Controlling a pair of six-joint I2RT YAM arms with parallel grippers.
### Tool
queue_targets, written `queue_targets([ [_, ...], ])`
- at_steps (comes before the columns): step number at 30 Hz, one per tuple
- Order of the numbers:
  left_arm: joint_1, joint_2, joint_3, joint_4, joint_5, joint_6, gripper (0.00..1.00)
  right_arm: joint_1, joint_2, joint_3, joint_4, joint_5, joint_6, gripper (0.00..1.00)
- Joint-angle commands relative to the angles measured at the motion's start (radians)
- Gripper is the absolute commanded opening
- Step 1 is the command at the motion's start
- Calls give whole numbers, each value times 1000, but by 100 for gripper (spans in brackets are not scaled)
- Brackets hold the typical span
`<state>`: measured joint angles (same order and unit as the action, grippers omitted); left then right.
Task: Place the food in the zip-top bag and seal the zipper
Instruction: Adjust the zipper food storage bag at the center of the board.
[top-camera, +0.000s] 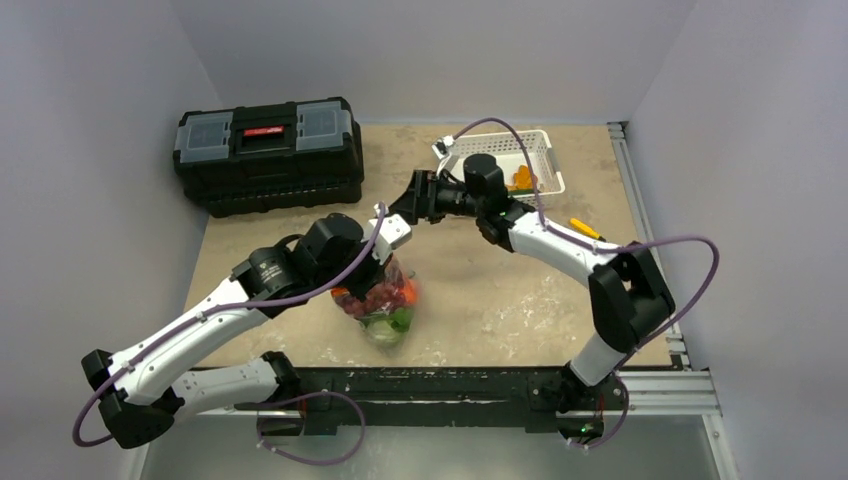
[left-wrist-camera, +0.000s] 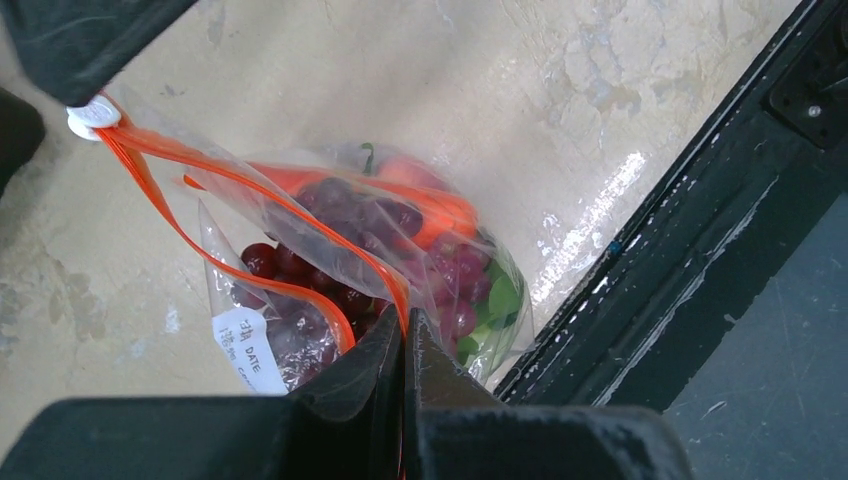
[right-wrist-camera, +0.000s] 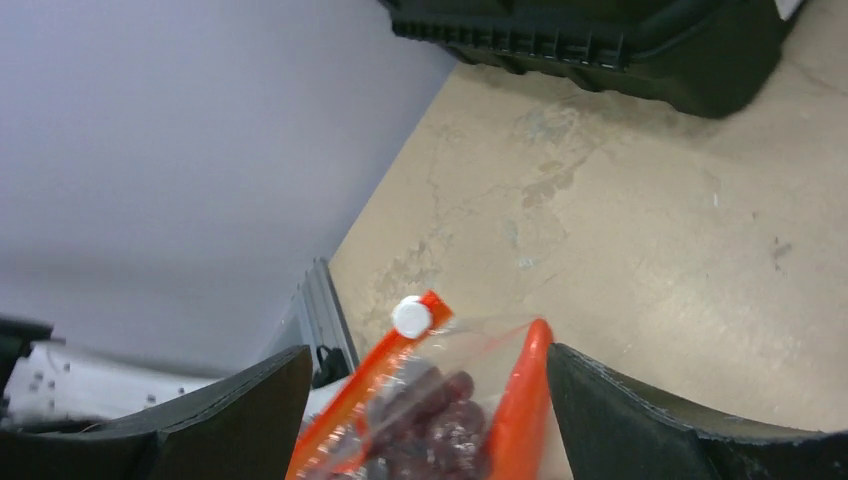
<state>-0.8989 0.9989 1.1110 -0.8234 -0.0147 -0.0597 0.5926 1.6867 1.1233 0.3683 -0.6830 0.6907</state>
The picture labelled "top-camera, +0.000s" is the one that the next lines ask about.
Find dark red grapes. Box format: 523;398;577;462
331;281;418;319

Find orange carrot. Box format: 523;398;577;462
331;277;418;308

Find clear zip top bag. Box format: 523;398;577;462
330;259;419;351

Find green cabbage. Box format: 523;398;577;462
361;309;414;348

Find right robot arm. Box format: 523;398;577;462
389;154;676;407

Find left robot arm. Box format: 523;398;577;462
72;205;412;449

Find orange pepper piece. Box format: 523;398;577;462
507;165;538;191

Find white plastic basket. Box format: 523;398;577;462
449;130;565;206

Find black toolbox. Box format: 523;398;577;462
172;97;365;218

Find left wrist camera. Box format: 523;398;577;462
364;203;412;265

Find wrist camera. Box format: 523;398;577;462
364;203;412;265
431;135;458;176

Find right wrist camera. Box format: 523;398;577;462
431;135;458;176

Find yellow handled screwdriver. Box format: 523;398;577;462
569;218;606;242

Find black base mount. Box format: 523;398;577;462
235;366;628;441

